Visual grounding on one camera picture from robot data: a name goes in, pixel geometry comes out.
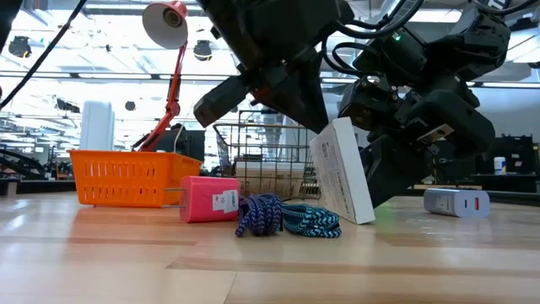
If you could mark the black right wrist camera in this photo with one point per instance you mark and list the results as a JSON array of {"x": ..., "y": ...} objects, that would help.
[{"x": 392, "y": 55}]

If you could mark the white wipes canister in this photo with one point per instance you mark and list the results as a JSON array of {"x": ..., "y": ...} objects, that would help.
[{"x": 500, "y": 165}]

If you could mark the black ceiling dome camera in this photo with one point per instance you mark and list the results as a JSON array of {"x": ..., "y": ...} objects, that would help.
[{"x": 202, "y": 50}]

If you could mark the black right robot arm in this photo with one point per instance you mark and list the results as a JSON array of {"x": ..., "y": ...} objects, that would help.
[{"x": 472, "y": 42}]

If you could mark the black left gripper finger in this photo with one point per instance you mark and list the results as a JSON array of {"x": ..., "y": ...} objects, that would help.
[
  {"x": 219, "y": 103},
  {"x": 304, "y": 101}
]

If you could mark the black cabinet row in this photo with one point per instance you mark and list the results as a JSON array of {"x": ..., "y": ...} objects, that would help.
[{"x": 514, "y": 156}]

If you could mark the orange plastic basket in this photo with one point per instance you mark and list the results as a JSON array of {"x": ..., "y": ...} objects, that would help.
[{"x": 126, "y": 181}]

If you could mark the black monitor panel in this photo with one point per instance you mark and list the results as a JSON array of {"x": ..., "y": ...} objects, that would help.
[{"x": 192, "y": 145}]

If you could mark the white pillar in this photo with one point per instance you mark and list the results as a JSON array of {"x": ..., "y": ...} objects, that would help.
[{"x": 98, "y": 126}]

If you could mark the white box with printed text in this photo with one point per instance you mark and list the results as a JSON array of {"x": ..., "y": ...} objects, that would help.
[{"x": 341, "y": 177}]

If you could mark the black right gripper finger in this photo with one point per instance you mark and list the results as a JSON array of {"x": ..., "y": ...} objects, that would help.
[{"x": 396, "y": 169}]

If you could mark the grey power bank charger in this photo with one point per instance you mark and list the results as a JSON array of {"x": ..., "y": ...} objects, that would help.
[{"x": 451, "y": 202}]

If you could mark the red desk lamp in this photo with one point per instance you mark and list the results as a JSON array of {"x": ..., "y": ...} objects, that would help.
[{"x": 171, "y": 101}]

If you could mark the pink wall charger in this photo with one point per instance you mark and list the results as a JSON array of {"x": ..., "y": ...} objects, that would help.
[{"x": 202, "y": 198}]

